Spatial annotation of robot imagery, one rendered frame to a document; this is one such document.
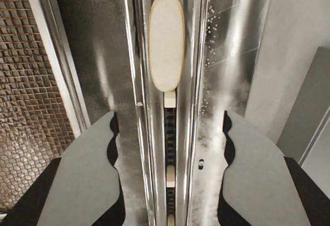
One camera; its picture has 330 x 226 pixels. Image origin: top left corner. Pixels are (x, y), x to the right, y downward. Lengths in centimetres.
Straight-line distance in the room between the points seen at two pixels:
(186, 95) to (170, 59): 5
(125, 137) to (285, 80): 25
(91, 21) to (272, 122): 28
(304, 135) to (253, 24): 17
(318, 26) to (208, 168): 22
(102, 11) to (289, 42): 22
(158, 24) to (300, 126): 23
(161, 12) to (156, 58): 4
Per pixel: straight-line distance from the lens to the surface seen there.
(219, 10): 19
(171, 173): 30
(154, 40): 19
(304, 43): 28
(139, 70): 20
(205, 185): 31
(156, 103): 22
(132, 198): 42
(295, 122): 31
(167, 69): 20
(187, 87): 21
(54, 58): 19
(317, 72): 28
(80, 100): 21
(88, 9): 24
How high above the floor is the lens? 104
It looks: 61 degrees down
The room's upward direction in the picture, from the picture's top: 177 degrees counter-clockwise
